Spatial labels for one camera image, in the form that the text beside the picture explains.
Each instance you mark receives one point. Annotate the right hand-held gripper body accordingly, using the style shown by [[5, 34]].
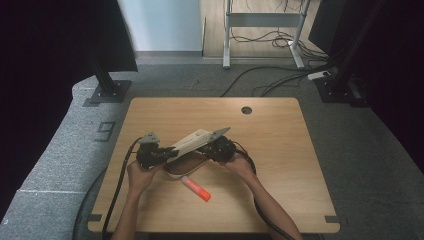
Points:
[[221, 148]]

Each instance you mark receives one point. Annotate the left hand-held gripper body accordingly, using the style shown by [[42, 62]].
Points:
[[150, 155]]

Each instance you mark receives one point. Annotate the orange marker with white cap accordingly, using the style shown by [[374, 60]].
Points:
[[196, 190]]

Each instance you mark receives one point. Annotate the person's left hand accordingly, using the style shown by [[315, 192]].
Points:
[[141, 176]]

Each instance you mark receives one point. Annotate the person's right hand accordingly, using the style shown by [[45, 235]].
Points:
[[238, 166]]

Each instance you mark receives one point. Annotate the black metal stand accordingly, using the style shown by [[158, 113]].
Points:
[[340, 83], [108, 85]]

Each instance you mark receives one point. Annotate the white power strip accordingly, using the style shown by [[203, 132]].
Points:
[[318, 75]]

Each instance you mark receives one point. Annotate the dark curtain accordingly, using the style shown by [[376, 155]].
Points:
[[50, 50], [393, 66]]

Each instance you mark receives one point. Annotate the white metal desk frame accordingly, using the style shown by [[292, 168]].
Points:
[[263, 20]]

